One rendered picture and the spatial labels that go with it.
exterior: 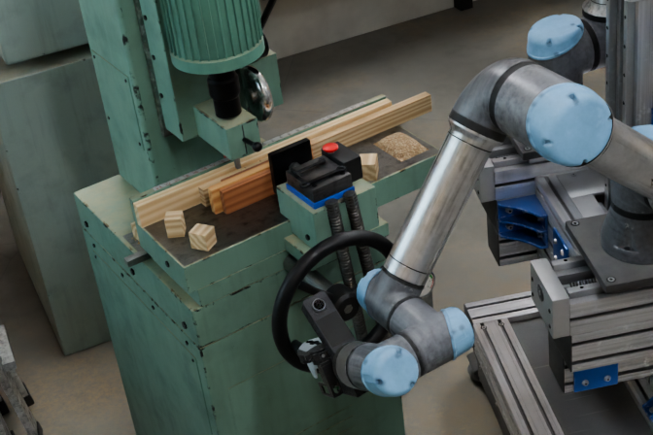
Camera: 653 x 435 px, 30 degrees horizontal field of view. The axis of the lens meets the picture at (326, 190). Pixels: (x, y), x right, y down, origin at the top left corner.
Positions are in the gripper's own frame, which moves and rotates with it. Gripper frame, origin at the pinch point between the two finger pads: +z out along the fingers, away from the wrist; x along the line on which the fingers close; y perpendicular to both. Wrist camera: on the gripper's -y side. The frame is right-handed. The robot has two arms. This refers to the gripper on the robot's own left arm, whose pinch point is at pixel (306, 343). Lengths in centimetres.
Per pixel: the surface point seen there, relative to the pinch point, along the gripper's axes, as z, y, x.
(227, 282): 20.3, -12.6, -3.3
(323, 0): 261, -67, 146
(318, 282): 11.3, -6.9, 10.3
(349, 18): 265, -56, 156
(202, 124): 30, -42, 7
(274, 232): 18.1, -17.9, 8.2
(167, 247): 23.7, -22.9, -10.6
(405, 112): 32, -28, 50
